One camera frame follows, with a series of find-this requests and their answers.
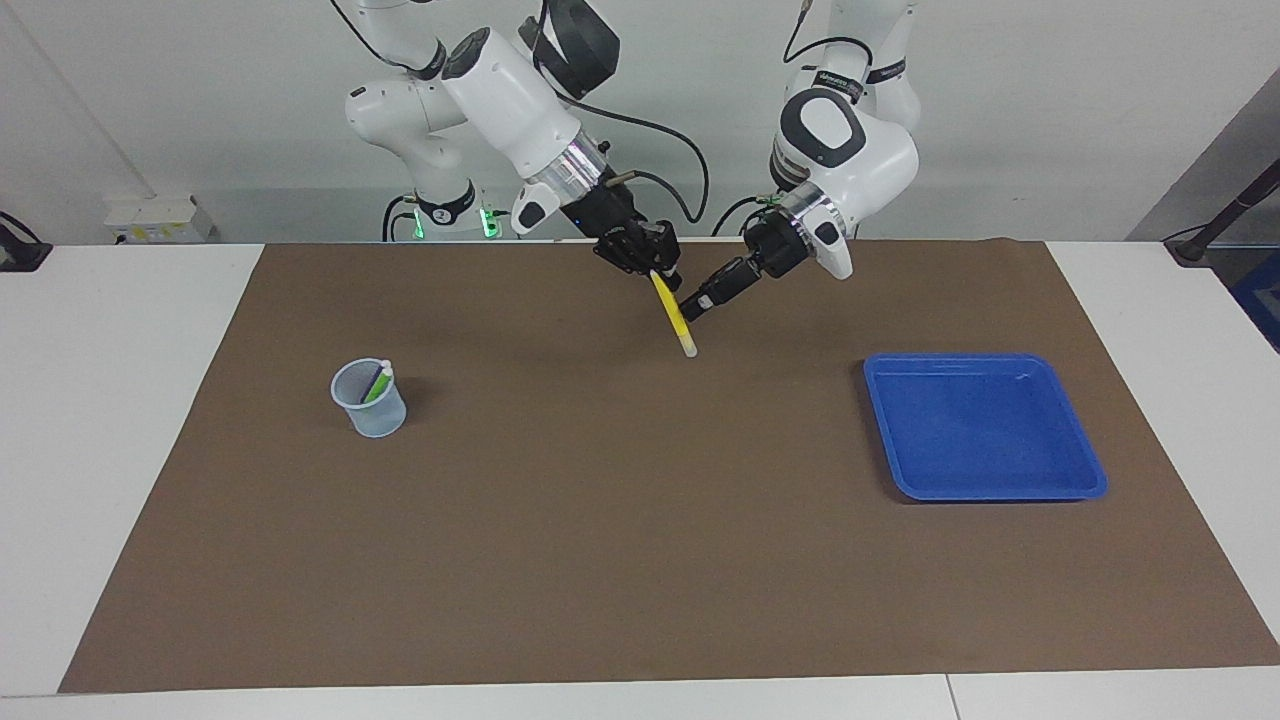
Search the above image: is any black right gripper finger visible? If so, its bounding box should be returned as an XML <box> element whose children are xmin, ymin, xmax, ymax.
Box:
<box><xmin>600</xmin><ymin>240</ymin><xmax>656</xmax><ymax>279</ymax></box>
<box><xmin>640</xmin><ymin>222</ymin><xmax>683</xmax><ymax>291</ymax></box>

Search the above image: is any brown table mat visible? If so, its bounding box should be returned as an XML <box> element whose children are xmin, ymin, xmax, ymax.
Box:
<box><xmin>58</xmin><ymin>238</ymin><xmax>1280</xmax><ymax>694</ymax></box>

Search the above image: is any translucent plastic cup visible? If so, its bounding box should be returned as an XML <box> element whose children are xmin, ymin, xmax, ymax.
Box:
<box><xmin>331</xmin><ymin>358</ymin><xmax>408</xmax><ymax>439</ymax></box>

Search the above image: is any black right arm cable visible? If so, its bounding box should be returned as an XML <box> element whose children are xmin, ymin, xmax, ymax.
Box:
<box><xmin>520</xmin><ymin>0</ymin><xmax>711</xmax><ymax>226</ymax></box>

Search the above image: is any blue box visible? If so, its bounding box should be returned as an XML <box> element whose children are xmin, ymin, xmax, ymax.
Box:
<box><xmin>1228</xmin><ymin>248</ymin><xmax>1280</xmax><ymax>353</ymax></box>

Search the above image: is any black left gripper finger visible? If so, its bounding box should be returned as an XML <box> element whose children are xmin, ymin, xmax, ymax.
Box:
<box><xmin>683</xmin><ymin>257</ymin><xmax>757</xmax><ymax>309</ymax></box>
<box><xmin>680</xmin><ymin>270</ymin><xmax>763</xmax><ymax>323</ymax></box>

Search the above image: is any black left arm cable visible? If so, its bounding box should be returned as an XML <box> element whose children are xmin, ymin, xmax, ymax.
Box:
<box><xmin>785</xmin><ymin>0</ymin><xmax>881</xmax><ymax>71</ymax></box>

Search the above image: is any black clamp mount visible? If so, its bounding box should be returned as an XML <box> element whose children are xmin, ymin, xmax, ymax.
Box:
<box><xmin>0</xmin><ymin>212</ymin><xmax>53</xmax><ymax>273</ymax></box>

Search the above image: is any blue plastic tray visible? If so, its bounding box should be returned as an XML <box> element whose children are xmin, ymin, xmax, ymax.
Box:
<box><xmin>863</xmin><ymin>352</ymin><xmax>1109</xmax><ymax>503</ymax></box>

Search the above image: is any black stand pole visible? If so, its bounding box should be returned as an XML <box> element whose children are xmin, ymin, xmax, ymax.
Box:
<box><xmin>1165</xmin><ymin>158</ymin><xmax>1280</xmax><ymax>267</ymax></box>

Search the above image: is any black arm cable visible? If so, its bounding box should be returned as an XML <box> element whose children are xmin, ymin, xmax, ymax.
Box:
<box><xmin>520</xmin><ymin>0</ymin><xmax>711</xmax><ymax>226</ymax></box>
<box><xmin>785</xmin><ymin>0</ymin><xmax>881</xmax><ymax>71</ymax></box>

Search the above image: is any white socket box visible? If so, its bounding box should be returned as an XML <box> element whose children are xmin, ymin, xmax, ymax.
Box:
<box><xmin>103</xmin><ymin>195</ymin><xmax>216</xmax><ymax>244</ymax></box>

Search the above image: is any yellow highlighter pen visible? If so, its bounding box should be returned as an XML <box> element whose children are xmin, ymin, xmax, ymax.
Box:
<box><xmin>650</xmin><ymin>270</ymin><xmax>699</xmax><ymax>359</ymax></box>

